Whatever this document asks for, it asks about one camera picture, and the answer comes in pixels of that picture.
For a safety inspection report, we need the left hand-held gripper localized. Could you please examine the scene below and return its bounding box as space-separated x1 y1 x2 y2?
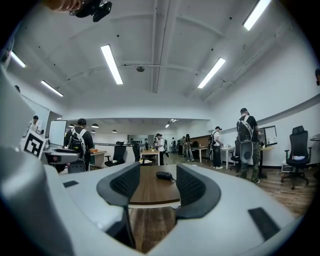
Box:
23 129 81 173

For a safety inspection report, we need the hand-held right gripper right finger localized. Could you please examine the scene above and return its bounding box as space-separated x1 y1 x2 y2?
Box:
174 162 222 220

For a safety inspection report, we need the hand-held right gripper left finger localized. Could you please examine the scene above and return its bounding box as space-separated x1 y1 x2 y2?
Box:
96 161 142 207

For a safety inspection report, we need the black pouch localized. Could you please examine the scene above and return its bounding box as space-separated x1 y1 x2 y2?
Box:
156 171 177 181

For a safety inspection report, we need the white whiteboard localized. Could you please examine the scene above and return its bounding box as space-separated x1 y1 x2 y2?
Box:
48 119 68 147

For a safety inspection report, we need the small wooden desk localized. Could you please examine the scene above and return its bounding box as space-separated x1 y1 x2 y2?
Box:
88 149 107 169

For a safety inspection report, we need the white desk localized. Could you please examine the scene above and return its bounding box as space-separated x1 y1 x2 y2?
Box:
219 146 236 170
191 146 208 163

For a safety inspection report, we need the light wooden desk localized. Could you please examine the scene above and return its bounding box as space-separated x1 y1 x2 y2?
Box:
139 149 161 166

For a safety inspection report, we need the long ceiling light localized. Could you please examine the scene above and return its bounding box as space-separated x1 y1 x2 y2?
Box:
197 57 227 89
100 44 124 85
41 79 64 98
242 0 272 32
9 51 27 68

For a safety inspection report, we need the yellow standing desk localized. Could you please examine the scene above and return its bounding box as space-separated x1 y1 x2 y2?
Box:
258 145 275 180

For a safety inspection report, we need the black framed panel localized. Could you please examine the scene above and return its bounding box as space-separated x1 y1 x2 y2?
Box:
257 124 278 148

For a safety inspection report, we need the brown wooden wall counter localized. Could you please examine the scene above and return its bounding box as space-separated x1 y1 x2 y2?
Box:
189 134 213 148

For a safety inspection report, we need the black head camera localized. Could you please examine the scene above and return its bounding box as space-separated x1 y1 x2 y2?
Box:
69 0 113 23

